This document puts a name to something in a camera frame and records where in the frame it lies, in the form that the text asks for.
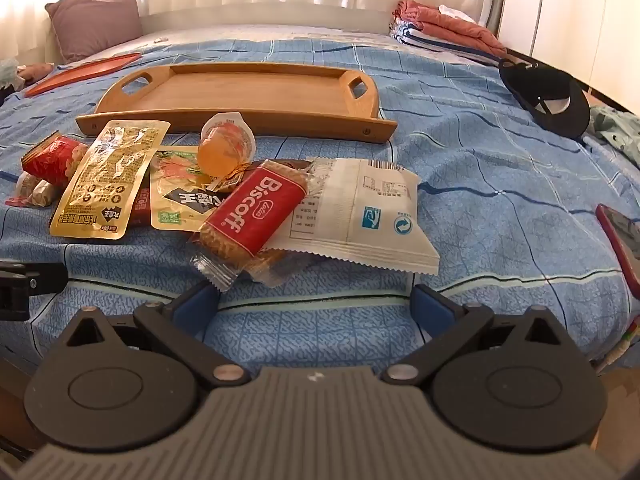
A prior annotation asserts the blue checked blanket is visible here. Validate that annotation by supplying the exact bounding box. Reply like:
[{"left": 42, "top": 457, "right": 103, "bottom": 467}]
[{"left": 0, "top": 39, "right": 640, "bottom": 377}]

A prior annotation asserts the green printed cloth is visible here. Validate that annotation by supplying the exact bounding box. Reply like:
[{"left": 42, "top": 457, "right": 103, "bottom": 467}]
[{"left": 586, "top": 106, "right": 640, "bottom": 167}]

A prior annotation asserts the red patterned snack packet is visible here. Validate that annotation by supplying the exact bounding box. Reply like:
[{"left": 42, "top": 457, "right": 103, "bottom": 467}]
[{"left": 21, "top": 131, "right": 90, "bottom": 192}]

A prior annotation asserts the mauve pillow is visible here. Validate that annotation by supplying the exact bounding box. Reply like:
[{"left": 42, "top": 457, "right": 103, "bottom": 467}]
[{"left": 45, "top": 0, "right": 143, "bottom": 64}]

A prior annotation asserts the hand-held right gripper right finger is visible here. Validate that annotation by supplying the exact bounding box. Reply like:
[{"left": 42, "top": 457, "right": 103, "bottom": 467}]
[{"left": 380, "top": 282, "right": 577, "bottom": 387}]

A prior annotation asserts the blue striped folded blanket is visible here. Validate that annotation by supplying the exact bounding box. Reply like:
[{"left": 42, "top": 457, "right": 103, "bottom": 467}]
[{"left": 389, "top": 16, "right": 506, "bottom": 64}]

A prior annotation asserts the white cable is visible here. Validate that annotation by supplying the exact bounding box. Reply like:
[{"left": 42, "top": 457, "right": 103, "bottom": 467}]
[{"left": 596, "top": 317, "right": 640, "bottom": 373}]

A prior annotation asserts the wooden tray with handles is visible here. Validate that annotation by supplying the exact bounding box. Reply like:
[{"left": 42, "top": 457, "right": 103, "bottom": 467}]
[{"left": 75, "top": 62, "right": 399, "bottom": 144}]

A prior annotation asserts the pink folded blanket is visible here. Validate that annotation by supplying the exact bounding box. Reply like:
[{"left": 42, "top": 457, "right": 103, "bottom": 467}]
[{"left": 392, "top": 0, "right": 509, "bottom": 56}]

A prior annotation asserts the orange plastic tray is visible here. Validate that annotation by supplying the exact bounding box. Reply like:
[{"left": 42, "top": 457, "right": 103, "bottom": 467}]
[{"left": 24, "top": 52, "right": 142, "bottom": 98}]

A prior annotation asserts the yellow snack packet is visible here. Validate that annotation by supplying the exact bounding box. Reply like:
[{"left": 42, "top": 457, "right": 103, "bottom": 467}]
[{"left": 49, "top": 119, "right": 171, "bottom": 240}]

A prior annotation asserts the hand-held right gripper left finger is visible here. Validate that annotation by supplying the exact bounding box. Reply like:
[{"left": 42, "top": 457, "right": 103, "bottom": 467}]
[{"left": 62, "top": 280, "right": 251, "bottom": 389}]

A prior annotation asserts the phone in red case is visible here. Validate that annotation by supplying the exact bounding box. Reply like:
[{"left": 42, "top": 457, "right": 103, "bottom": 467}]
[{"left": 595, "top": 203, "right": 640, "bottom": 302}]

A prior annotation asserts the white wardrobe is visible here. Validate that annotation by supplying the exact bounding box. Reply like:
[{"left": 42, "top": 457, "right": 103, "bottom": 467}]
[{"left": 500, "top": 0, "right": 640, "bottom": 96}]

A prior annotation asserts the white snack packet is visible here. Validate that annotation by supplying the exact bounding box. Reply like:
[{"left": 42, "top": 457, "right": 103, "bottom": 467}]
[{"left": 262, "top": 156, "right": 441, "bottom": 276}]

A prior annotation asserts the dark red snack packet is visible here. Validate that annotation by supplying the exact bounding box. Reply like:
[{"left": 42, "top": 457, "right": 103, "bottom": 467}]
[{"left": 127, "top": 187, "right": 154, "bottom": 227}]

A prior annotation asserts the white folded cloth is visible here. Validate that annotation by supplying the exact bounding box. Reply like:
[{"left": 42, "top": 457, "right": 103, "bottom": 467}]
[{"left": 439, "top": 4, "right": 477, "bottom": 24}]

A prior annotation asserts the pink cloth bundle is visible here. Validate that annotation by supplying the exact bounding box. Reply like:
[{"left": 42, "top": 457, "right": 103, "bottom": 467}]
[{"left": 19, "top": 62, "right": 55, "bottom": 86}]

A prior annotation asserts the small wrapped sausage snack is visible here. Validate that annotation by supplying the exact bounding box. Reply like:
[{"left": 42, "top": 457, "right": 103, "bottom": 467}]
[{"left": 5, "top": 172, "right": 57, "bottom": 209}]

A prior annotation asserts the red biscuit packet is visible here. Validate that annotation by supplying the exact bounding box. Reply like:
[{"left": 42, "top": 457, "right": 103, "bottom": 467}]
[{"left": 189, "top": 159, "right": 314, "bottom": 292}]

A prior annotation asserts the orange packet with black band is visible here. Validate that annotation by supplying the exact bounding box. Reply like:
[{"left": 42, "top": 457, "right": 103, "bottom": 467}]
[{"left": 149, "top": 146, "right": 251, "bottom": 234}]

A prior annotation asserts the white quilted bed sheet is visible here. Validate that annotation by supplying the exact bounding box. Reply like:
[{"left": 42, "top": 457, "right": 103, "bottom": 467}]
[{"left": 55, "top": 22, "right": 501, "bottom": 68}]

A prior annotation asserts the orange jelly cup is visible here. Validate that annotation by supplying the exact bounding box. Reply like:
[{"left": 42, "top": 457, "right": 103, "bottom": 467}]
[{"left": 197, "top": 111, "right": 257, "bottom": 182}]

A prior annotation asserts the black cap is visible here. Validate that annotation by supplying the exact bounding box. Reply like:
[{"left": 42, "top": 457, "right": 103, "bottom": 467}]
[{"left": 498, "top": 57, "right": 592, "bottom": 141}]

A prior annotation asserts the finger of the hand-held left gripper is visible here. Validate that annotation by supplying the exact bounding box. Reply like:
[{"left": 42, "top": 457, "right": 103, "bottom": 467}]
[{"left": 0, "top": 260, "right": 69, "bottom": 322}]

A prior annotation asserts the light blue cloth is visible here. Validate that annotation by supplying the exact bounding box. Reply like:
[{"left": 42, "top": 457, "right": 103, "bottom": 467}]
[{"left": 0, "top": 57, "right": 21, "bottom": 92}]

